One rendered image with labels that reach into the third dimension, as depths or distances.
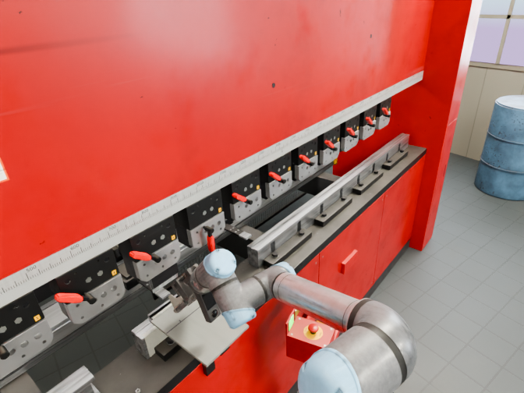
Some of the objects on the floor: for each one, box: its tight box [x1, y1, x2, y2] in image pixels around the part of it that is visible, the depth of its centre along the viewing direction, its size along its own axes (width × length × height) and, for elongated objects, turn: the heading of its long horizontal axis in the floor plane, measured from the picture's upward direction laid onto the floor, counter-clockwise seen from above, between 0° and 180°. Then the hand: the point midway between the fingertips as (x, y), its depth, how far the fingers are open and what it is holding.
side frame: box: [332, 0, 483, 251], centre depth 279 cm, size 25×85×230 cm, turn 55°
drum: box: [474, 95, 524, 200], centre depth 366 cm, size 58×58×90 cm
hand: (185, 306), depth 118 cm, fingers open, 5 cm apart
